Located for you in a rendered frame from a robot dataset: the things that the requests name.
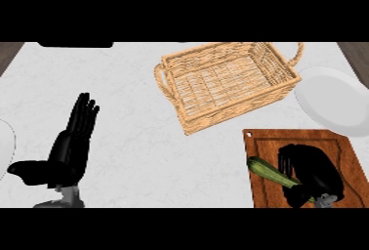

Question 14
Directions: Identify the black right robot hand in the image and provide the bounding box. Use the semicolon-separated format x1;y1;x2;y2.
276;144;345;209

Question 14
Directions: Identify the brown wooden cutting board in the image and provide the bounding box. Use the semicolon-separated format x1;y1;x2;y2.
242;129;369;209

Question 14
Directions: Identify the green squash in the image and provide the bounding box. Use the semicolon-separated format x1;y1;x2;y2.
246;155;317;204

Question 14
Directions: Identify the tan wicker basket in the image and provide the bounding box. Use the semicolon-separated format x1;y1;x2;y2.
153;42;305;137

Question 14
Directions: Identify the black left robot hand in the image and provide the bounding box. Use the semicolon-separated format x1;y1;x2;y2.
6;92;100;189

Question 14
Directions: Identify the black appliance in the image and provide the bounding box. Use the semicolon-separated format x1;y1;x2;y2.
35;42;115;49

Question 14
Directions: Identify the white round plate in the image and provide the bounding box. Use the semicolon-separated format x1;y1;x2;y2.
292;65;369;138

